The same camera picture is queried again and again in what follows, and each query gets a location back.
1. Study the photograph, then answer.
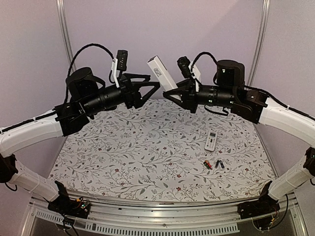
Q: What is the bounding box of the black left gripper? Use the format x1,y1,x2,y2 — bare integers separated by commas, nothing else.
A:
83,73,160,116

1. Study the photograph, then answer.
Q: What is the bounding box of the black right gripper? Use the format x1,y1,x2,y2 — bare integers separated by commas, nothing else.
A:
162,78,236,114

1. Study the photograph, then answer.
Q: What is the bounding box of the red green battery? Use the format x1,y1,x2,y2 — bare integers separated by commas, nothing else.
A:
203,160,209,169

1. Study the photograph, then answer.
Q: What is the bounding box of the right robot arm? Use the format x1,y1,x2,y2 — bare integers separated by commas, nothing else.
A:
161,57,315,214

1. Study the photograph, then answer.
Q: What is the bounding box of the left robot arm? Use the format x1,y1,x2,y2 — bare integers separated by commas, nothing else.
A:
0,67,160,213

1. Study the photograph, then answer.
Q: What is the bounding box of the small white remote control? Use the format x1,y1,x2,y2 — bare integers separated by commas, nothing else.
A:
204,131,218,151

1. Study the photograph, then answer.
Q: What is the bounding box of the floral patterned table mat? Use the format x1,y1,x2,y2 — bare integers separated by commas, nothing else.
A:
49,100,275,202

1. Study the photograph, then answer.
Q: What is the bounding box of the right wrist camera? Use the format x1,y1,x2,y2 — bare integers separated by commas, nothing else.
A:
177,56,201,84

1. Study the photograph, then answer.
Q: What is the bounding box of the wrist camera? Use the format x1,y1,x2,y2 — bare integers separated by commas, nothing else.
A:
109,50,128,88
177,56,201,84

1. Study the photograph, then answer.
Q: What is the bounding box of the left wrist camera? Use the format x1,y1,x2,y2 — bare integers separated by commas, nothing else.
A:
109,50,128,88

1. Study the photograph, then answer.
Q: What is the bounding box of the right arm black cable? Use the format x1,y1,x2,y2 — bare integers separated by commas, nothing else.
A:
189,51,220,74

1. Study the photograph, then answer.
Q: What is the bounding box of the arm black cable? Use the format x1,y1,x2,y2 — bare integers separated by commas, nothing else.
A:
189,51,220,74
64,43,116,104

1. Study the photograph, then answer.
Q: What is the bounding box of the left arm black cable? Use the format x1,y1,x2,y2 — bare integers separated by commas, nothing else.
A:
64,43,116,104

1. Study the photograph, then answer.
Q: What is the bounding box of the left aluminium corner post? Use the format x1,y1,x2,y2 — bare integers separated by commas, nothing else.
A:
56,0,73,64

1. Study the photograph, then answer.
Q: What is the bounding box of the aluminium corner post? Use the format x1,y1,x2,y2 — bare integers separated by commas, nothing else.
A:
247,0,271,86
56,0,73,64

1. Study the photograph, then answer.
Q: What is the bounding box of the right aluminium corner post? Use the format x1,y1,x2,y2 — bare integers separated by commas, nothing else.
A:
247,0,271,86

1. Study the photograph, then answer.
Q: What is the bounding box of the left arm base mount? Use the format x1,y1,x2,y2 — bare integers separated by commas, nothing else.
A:
48,181,91,219

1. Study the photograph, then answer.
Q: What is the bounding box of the aluminium front frame rail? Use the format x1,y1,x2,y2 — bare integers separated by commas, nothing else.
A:
21,191,309,236

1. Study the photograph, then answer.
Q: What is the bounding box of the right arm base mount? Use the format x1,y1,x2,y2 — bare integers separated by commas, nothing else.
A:
237,181,280,231

